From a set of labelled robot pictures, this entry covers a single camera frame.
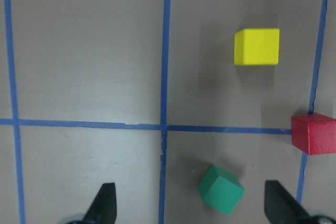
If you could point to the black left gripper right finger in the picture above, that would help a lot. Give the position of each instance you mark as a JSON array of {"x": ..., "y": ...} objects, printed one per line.
[{"x": 280, "y": 206}]

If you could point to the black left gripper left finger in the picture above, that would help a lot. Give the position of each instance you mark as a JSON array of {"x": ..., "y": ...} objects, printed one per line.
[{"x": 104, "y": 206}]

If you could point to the red wooden block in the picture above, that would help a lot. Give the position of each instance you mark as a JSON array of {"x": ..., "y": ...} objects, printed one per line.
[{"x": 313, "y": 134}]

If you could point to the green wooden block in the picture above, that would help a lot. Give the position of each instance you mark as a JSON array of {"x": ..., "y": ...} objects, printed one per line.
[{"x": 220, "y": 190}]

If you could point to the yellow wooden block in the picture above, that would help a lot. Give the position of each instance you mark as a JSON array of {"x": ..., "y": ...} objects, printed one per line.
[{"x": 257, "y": 47}]

